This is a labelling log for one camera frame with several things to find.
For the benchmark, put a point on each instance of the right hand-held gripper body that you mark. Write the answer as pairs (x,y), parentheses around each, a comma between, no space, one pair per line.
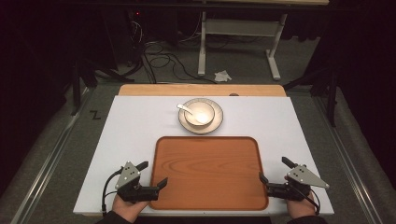
(303,179)

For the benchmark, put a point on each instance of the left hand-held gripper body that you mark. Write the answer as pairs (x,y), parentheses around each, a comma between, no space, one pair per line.
(130,190)

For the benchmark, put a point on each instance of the person's left hand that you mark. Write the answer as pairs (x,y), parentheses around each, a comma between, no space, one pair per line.
(127,209)

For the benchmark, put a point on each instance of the person's right hand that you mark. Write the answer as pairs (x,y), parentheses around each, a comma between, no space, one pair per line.
(299,209)

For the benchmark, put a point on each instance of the white board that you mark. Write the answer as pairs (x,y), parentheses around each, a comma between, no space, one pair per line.
(134,124)

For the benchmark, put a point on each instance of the brown wooden tray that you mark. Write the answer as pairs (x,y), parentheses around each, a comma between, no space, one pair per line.
(208,174)

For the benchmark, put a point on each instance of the white ceramic spoon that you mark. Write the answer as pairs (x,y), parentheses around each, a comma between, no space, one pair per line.
(186,109)

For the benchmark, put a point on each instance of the cream plate with dark rim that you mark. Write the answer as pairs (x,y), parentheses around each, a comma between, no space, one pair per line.
(218,118)

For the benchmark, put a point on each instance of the wooden table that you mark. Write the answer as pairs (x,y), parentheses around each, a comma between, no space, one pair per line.
(174,90)

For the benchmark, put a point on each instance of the black stand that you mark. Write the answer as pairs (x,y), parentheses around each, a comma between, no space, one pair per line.
(78,87)
(330,90)

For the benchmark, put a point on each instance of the cream bowl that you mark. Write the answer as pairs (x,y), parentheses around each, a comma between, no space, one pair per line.
(207,109)

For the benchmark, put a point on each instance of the crumpled white tissue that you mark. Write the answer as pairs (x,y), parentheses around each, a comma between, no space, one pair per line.
(222,76)

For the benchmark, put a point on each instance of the aluminium floor rail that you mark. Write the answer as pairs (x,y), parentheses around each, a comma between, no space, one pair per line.
(46,161)
(347,152)

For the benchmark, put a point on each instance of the white metal desk frame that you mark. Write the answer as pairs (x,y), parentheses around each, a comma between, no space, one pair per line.
(239,27)

